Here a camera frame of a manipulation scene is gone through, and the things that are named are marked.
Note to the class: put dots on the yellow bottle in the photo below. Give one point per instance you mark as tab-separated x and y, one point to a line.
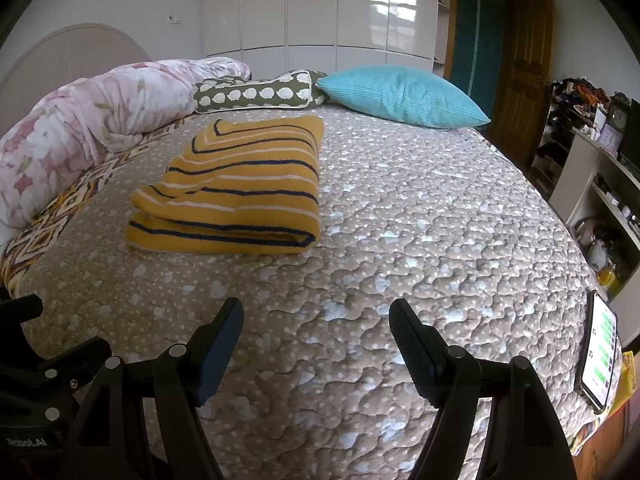
607	276

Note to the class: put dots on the pale rounded headboard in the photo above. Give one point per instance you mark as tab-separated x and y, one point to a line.
75	50

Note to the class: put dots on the wooden door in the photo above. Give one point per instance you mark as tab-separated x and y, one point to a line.
525	70

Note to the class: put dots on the smartphone with lit screen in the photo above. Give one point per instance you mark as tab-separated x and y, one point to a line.
597	355

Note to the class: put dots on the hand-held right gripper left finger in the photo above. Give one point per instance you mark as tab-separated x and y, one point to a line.
219	356

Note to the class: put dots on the white glossy wardrobe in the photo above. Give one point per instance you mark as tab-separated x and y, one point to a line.
310	5

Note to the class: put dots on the small pink clock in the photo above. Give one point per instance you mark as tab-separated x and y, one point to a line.
610	141

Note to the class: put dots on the white shelf unit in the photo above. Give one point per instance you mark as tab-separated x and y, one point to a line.
582	175

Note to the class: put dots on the pink floral duvet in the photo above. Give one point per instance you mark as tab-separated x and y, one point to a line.
75	120

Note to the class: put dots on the cluttered shoe rack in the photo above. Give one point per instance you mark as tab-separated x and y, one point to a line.
560	125

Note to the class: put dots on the dark ornate table clock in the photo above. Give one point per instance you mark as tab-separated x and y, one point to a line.
619	117

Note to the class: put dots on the teal door curtain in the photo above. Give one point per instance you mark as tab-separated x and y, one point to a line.
475	35

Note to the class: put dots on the beige quilted bedspread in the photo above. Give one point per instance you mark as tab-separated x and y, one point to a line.
400	210

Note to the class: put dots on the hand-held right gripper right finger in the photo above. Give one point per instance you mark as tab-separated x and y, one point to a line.
412	351

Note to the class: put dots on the geometric patterned plush blanket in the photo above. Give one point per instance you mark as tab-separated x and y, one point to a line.
45	225

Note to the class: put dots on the green pillow with white print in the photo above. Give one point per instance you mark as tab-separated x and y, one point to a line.
250	92

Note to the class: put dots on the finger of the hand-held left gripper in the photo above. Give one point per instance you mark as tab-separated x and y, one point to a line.
20	312
50	372

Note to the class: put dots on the blue pillow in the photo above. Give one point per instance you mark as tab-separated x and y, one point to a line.
400	95

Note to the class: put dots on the black television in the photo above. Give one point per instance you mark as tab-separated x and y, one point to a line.
632	135

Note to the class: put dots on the yellow striped knit garment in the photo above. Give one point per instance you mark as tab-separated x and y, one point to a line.
240	180

